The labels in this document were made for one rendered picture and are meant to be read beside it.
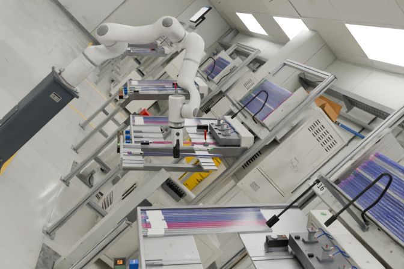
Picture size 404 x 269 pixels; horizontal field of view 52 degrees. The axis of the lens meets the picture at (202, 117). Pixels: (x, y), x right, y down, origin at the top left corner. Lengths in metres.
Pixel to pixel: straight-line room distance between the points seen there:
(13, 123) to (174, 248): 1.36
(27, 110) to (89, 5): 8.77
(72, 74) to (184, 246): 1.30
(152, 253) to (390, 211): 0.83
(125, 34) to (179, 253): 1.31
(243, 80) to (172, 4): 7.39
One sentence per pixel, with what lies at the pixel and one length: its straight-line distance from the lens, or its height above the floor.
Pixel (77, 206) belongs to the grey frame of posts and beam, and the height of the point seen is 0.24.
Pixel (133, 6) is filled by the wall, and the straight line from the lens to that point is 11.13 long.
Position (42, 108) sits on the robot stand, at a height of 0.51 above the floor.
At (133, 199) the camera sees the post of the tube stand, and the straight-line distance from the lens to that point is 2.25.
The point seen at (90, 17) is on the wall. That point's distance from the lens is 11.16.
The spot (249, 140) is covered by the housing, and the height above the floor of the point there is 1.25.
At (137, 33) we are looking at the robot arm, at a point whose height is 1.19.
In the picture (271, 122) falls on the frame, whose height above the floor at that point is 1.43.
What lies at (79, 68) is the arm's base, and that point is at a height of 0.82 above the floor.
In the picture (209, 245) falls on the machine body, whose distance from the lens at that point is 2.83.
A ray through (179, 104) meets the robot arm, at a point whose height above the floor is 1.12.
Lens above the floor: 1.25
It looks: 3 degrees down
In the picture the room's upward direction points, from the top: 48 degrees clockwise
